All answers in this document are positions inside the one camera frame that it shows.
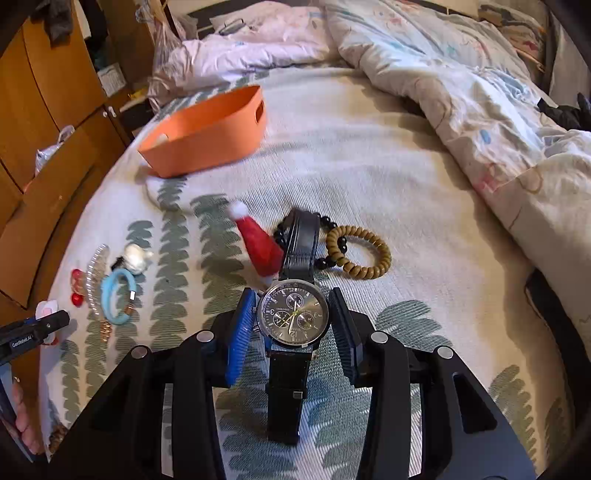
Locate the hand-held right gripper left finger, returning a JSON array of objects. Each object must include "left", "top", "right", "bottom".
[{"left": 48, "top": 288, "right": 259, "bottom": 480}]

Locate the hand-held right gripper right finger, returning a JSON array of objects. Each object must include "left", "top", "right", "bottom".
[{"left": 325, "top": 286, "right": 539, "bottom": 480}]

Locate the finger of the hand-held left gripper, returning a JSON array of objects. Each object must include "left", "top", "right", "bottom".
[{"left": 34, "top": 310, "right": 71, "bottom": 344}]

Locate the black leather wristwatch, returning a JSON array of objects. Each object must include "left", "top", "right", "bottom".
[{"left": 256, "top": 208, "right": 331, "bottom": 446}]

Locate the white pearl hair ornament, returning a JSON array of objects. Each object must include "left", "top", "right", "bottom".
[{"left": 111, "top": 243, "right": 155, "bottom": 276}]

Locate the orange basket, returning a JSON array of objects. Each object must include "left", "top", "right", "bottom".
[{"left": 137, "top": 85, "right": 269, "bottom": 178}]

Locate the pink white hair clip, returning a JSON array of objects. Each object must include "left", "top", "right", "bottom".
[{"left": 34, "top": 300, "right": 61, "bottom": 347}]

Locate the red santa hat clip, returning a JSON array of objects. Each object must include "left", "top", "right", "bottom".
[{"left": 228, "top": 199, "right": 284, "bottom": 282}]

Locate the leaf-patterned bedspread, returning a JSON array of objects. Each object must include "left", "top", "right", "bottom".
[{"left": 39, "top": 60, "right": 578, "bottom": 480}]

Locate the crumpled plastic bag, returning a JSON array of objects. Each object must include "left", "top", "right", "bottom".
[{"left": 34, "top": 124, "right": 75, "bottom": 176}]

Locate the wooden wardrobe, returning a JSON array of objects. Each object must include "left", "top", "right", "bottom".
[{"left": 0, "top": 0, "right": 172, "bottom": 195}]

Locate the patterned quilt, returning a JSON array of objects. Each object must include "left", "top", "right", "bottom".
[{"left": 323, "top": 0, "right": 591, "bottom": 342}]

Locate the white pillow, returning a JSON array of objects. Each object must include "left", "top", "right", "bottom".
[{"left": 152, "top": 0, "right": 342, "bottom": 93}]

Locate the clear plastic bag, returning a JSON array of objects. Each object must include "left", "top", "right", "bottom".
[{"left": 147, "top": 18, "right": 186, "bottom": 108}]

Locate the dark hanging garment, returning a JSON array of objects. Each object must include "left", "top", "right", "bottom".
[{"left": 44, "top": 0, "right": 86, "bottom": 40}]

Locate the patterned pillow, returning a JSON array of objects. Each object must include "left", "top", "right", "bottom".
[{"left": 479, "top": 4, "right": 550, "bottom": 62}]

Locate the red bead hair tie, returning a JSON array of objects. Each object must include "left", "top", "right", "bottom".
[{"left": 69, "top": 268, "right": 88, "bottom": 308}]

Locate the blue hair tie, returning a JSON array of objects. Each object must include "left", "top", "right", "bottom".
[{"left": 100, "top": 268, "right": 138, "bottom": 325}]

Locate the brown coil bracelet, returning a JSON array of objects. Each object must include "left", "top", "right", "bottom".
[{"left": 325, "top": 224, "right": 392, "bottom": 280}]

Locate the wooden bead bracelet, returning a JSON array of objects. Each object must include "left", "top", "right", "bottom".
[{"left": 47, "top": 424, "right": 68, "bottom": 455}]

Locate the black bead bracelet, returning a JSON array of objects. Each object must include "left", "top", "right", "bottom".
[{"left": 272, "top": 215, "right": 347, "bottom": 271}]

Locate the wall calendar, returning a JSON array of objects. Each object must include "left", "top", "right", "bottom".
[{"left": 97, "top": 65, "right": 125, "bottom": 97}]

